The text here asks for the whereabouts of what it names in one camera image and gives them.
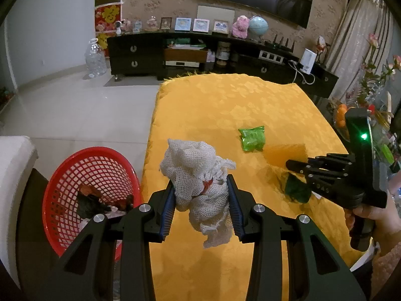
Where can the black tv cabinet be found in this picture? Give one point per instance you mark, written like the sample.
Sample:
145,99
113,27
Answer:
170,54

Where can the pink plush toy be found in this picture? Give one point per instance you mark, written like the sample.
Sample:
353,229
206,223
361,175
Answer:
240,27

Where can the dark green wrapper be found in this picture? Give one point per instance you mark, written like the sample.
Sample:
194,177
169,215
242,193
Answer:
296,190

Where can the black bag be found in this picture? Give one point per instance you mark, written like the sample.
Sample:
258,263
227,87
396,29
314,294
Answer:
90,205

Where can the black wifi router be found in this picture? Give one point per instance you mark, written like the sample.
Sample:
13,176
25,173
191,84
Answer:
281,43

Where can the light blue globe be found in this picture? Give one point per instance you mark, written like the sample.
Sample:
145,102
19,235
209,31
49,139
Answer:
258,26

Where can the brown small picture frame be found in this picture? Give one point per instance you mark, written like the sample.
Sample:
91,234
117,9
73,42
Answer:
165,23

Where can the white picture frame right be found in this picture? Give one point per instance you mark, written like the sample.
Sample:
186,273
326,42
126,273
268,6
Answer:
221,26

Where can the beige curtain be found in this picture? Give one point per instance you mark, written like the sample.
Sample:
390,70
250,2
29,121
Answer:
350,46

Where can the pink artificial flowers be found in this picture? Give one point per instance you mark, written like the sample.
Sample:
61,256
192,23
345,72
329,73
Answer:
373,77

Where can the white picture frame blue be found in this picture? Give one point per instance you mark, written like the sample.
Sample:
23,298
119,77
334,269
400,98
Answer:
183,24

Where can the white foam net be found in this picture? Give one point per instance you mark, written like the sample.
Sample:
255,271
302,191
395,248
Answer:
199,177

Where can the white picture frame pink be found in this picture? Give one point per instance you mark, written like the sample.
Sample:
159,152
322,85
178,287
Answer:
201,25

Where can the white wall panel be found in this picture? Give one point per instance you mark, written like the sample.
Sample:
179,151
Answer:
215,13

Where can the yellow tablecloth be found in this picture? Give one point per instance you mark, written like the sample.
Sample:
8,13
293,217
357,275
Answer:
212,108

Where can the white router box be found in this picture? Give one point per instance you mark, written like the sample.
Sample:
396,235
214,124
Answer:
307,61

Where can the clear large water bottle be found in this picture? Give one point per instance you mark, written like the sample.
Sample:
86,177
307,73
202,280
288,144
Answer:
95,59

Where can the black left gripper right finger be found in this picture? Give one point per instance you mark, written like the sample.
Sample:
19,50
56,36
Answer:
288,251

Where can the person right hand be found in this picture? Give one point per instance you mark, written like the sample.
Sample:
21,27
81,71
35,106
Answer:
387,223

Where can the bowl of oranges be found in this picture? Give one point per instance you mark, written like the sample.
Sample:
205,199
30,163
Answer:
340,122

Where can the green snack packet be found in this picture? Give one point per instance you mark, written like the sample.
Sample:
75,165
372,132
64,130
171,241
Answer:
252,139

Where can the white sofa armrest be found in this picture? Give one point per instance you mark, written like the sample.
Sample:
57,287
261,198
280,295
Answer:
18,157

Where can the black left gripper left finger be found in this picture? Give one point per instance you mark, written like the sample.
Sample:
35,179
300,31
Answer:
85,270

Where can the red festive wall poster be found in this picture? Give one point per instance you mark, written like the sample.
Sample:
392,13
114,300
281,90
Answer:
105,18

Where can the red plastic mesh basket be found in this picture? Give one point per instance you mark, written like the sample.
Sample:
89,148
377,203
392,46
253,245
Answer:
100,171

